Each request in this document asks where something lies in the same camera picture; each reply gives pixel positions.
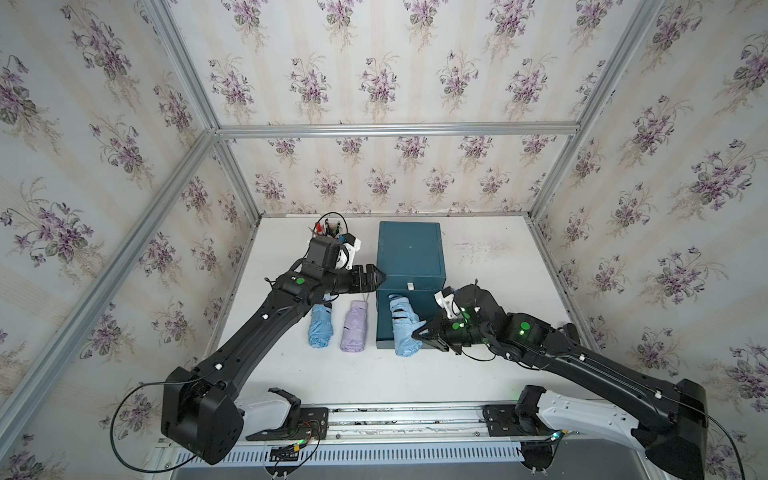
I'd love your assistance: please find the purple umbrella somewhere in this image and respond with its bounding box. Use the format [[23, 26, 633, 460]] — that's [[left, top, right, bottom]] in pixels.
[[340, 300, 368, 353]]

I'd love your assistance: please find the teal drawer cabinet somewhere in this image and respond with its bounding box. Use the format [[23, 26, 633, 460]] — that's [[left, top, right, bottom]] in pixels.
[[376, 221, 446, 350]]

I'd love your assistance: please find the aluminium rail beam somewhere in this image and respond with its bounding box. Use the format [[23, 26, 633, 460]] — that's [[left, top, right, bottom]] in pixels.
[[149, 398, 607, 448]]

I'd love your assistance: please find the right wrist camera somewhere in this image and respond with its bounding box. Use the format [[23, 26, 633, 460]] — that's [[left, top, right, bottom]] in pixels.
[[434, 290, 461, 319]]

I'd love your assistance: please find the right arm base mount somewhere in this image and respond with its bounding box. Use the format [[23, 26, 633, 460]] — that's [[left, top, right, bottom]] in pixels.
[[482, 385, 556, 437]]

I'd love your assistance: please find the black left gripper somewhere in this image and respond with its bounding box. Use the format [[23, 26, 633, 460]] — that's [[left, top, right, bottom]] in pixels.
[[319, 262, 387, 295]]

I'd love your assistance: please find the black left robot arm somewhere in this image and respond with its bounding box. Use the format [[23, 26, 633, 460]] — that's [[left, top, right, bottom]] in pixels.
[[159, 233, 386, 465]]

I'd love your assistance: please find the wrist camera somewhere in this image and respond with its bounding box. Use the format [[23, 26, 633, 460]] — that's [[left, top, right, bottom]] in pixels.
[[336, 233, 362, 269], [434, 290, 461, 319]]

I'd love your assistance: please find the blue umbrella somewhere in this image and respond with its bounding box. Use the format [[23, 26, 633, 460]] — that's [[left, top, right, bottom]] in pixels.
[[308, 303, 333, 349], [389, 294, 425, 358]]

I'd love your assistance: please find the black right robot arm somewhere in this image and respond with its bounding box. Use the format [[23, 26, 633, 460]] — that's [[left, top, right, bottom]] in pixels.
[[412, 284, 715, 479]]

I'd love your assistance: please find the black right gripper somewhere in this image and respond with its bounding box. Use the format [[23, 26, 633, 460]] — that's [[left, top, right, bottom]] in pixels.
[[408, 311, 494, 355]]

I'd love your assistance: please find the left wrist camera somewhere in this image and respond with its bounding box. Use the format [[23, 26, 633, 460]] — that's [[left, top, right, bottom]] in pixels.
[[336, 233, 362, 269]]

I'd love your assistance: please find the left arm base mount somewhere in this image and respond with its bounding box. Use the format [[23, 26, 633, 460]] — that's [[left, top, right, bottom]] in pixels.
[[240, 388, 329, 441]]

